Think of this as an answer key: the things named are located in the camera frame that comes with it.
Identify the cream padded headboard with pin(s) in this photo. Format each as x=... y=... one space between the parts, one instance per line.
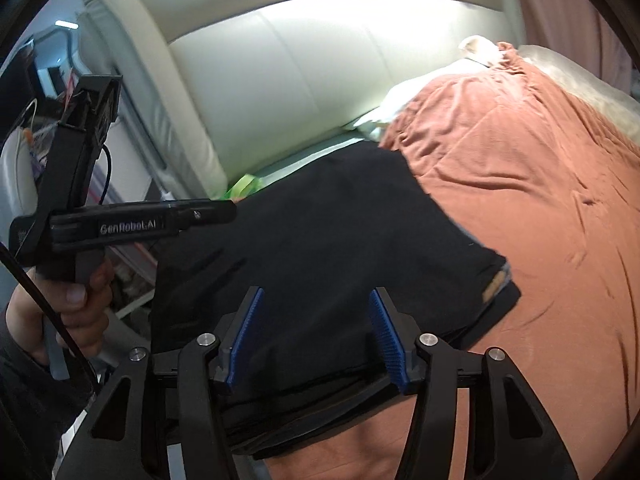
x=300 y=60

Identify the person's left hand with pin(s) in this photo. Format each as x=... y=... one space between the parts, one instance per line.
x=75 y=310

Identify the pink curtain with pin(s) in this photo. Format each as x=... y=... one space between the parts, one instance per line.
x=565 y=10

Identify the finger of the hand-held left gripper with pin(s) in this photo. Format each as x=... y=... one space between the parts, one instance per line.
x=210 y=211

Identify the green cloth item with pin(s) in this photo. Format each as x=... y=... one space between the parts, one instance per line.
x=242 y=187

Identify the orange blanket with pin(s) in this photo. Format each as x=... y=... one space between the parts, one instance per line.
x=550 y=210

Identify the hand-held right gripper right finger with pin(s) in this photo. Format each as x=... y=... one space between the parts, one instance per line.
x=387 y=340

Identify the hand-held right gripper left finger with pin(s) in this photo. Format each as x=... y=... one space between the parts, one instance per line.
x=245 y=340

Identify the black long-sleeve shirt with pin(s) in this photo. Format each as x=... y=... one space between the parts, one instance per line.
x=325 y=235

